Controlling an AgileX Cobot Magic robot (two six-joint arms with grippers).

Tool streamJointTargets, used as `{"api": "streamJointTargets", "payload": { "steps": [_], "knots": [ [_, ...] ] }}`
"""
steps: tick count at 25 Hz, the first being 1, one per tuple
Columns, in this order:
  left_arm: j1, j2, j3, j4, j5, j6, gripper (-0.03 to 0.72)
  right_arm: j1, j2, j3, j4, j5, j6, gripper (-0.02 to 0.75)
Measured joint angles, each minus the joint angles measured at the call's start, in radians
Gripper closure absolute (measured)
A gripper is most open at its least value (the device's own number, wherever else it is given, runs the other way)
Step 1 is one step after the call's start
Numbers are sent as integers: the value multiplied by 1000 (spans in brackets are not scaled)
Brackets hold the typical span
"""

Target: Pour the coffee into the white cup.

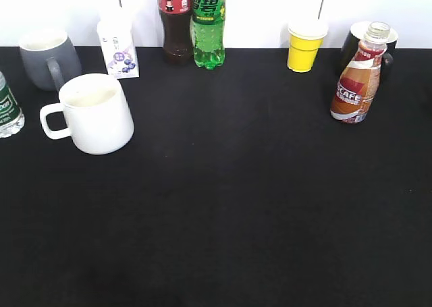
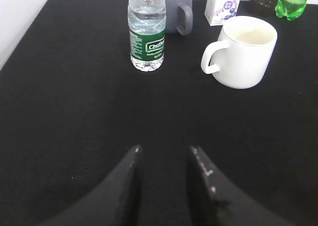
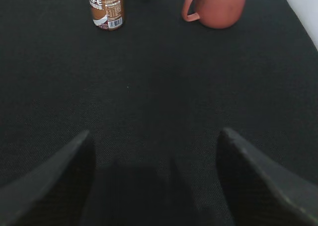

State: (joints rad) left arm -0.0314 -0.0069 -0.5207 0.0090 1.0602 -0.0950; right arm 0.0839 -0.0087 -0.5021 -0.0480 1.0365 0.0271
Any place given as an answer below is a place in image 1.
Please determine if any white ceramic mug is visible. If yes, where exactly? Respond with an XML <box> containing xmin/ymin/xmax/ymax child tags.
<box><xmin>39</xmin><ymin>74</ymin><xmax>134</xmax><ymax>155</ymax></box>

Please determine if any yellow paper cup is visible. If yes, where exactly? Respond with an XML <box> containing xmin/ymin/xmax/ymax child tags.
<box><xmin>287</xmin><ymin>19</ymin><xmax>329</xmax><ymax>73</ymax></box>

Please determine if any dark cola bottle red label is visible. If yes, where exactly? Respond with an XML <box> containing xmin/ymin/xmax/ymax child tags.
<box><xmin>157</xmin><ymin>0</ymin><xmax>193</xmax><ymax>64</ymax></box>

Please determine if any clear water bottle green label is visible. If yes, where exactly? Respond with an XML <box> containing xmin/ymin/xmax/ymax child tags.
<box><xmin>0</xmin><ymin>72</ymin><xmax>25</xmax><ymax>138</ymax></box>

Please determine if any brown nescafe coffee bottle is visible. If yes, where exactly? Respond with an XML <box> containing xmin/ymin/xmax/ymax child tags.
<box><xmin>330</xmin><ymin>22</ymin><xmax>390</xmax><ymax>124</ymax></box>

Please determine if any black ceramic mug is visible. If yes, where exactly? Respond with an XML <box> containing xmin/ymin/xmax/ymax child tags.
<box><xmin>337</xmin><ymin>21</ymin><xmax>399</xmax><ymax>83</ymax></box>

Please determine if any grey ceramic mug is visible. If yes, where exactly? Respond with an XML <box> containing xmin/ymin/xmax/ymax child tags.
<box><xmin>19</xmin><ymin>28</ymin><xmax>82</xmax><ymax>91</ymax></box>

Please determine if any green sprite bottle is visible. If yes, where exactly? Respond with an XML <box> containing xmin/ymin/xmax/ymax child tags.
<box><xmin>192</xmin><ymin>0</ymin><xmax>226</xmax><ymax>69</ymax></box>

